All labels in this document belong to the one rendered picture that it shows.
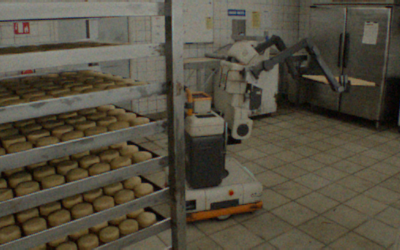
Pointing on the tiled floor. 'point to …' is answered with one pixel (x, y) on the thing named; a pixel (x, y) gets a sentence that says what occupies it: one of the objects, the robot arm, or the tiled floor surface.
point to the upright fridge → (363, 54)
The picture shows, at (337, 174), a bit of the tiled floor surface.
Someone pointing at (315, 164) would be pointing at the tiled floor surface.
